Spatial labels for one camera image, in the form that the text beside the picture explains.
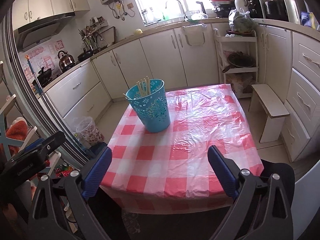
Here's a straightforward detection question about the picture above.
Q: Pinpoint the white wooden stool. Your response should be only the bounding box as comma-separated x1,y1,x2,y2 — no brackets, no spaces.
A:
249,84,289,144

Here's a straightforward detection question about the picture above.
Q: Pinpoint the black wok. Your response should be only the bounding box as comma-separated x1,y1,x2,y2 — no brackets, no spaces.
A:
37,67,53,87

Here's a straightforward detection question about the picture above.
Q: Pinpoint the hanging white bag holder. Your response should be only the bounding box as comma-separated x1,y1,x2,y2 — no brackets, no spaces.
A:
182,23,207,47

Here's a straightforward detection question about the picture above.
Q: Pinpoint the floral waste bin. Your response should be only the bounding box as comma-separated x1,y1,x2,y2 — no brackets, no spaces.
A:
75,116,105,146

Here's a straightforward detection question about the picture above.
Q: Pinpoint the dark blue box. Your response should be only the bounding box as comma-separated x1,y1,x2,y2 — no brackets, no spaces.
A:
89,142,107,156

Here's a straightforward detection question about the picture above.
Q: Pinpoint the black frying pan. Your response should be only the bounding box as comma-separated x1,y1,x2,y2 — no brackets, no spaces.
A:
78,48,93,62

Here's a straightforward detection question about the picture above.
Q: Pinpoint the kitchen faucet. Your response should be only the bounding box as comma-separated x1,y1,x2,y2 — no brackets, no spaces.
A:
165,0,188,21

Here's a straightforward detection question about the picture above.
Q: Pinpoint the range hood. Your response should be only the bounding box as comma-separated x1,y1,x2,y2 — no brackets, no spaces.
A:
14,12,75,52

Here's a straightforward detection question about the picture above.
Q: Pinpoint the black pan on cart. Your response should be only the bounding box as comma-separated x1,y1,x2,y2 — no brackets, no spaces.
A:
222,51,255,73

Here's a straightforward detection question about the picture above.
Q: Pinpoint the copper kettle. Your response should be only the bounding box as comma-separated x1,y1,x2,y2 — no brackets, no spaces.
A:
57,50,75,73

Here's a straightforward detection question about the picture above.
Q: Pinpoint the blue perforated plastic basket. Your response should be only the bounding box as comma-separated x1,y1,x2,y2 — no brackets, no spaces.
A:
125,79,170,133

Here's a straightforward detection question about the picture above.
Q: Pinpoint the wall utensil rack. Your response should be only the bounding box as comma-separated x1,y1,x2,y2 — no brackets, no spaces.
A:
78,16,108,40

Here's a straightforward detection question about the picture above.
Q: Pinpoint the green vegetable plastic bag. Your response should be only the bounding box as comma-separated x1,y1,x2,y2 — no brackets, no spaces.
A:
228,9,254,33

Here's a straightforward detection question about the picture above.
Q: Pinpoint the white rolling shelf cart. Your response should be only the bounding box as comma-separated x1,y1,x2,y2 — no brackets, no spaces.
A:
213,28,259,99

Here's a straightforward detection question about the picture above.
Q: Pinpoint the pink checkered plastic tablecloth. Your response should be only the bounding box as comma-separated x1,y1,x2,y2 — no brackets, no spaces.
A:
100,84,263,215

